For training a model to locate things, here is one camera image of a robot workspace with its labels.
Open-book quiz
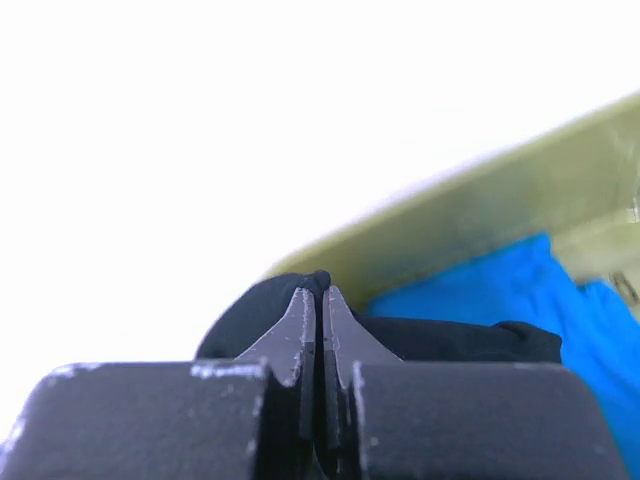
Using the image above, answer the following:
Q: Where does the olive green plastic tub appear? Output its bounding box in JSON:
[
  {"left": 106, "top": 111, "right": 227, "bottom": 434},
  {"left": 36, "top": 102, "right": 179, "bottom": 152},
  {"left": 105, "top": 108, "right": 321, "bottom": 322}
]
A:
[{"left": 270, "top": 95, "right": 639, "bottom": 307}]

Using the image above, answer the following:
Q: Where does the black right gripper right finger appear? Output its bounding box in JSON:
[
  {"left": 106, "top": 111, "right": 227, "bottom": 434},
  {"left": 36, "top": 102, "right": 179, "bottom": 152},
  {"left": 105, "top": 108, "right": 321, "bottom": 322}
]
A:
[{"left": 322, "top": 287, "right": 629, "bottom": 479}]

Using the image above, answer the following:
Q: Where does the blue t shirt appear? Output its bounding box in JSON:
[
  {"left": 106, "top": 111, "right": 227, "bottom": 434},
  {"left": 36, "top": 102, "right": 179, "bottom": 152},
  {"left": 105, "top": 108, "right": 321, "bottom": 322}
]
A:
[{"left": 367, "top": 234, "right": 639, "bottom": 478}]

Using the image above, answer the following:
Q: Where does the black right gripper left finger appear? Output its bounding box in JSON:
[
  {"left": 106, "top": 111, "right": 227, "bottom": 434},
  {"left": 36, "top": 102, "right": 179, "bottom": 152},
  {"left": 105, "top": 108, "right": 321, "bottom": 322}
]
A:
[{"left": 1, "top": 289, "right": 315, "bottom": 479}]

